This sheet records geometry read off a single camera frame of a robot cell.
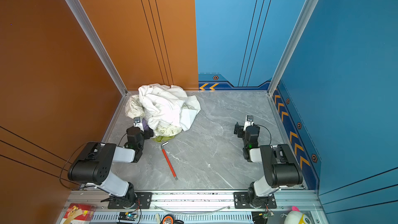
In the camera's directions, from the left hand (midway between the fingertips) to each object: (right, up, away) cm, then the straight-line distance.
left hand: (141, 124), depth 94 cm
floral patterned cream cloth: (-1, +10, -8) cm, 13 cm away
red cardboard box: (-17, -36, -27) cm, 48 cm away
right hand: (+63, +1, 0) cm, 63 cm away
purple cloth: (+2, -1, 0) cm, 2 cm away
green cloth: (+11, -9, -1) cm, 14 cm away
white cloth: (+13, +11, +2) cm, 18 cm away
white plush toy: (+77, -36, -29) cm, 90 cm away
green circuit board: (+3, -40, -23) cm, 46 cm away
